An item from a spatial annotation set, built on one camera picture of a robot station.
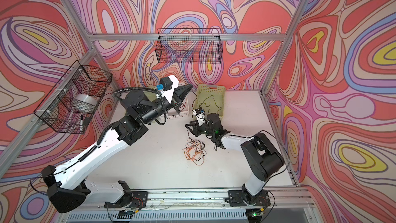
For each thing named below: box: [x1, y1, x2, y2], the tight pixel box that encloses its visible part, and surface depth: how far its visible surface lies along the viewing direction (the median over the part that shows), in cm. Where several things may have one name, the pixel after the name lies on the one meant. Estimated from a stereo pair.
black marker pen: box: [79, 115, 84, 133], surface depth 73 cm
